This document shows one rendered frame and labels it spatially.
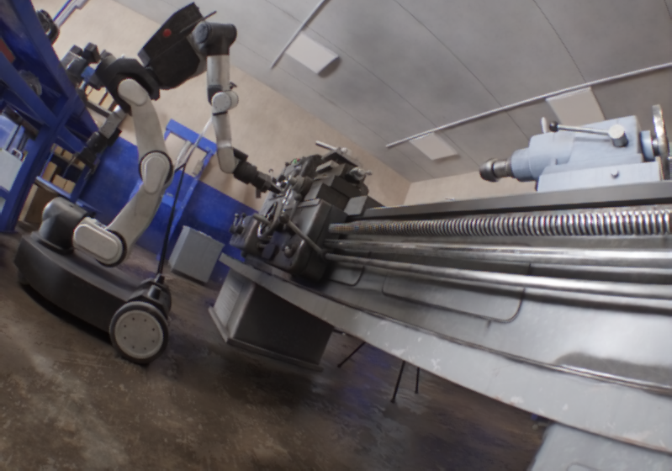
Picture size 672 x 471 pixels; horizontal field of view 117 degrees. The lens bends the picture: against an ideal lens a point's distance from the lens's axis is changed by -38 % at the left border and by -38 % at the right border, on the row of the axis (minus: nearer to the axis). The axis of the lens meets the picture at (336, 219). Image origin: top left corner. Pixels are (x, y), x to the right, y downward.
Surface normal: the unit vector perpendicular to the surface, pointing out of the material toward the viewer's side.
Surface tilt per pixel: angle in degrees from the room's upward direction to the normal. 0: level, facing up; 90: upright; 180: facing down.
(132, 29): 90
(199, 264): 90
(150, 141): 90
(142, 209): 114
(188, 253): 90
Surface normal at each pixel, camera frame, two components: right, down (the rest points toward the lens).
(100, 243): 0.46, -0.04
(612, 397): -0.79, -0.44
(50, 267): 0.15, -0.19
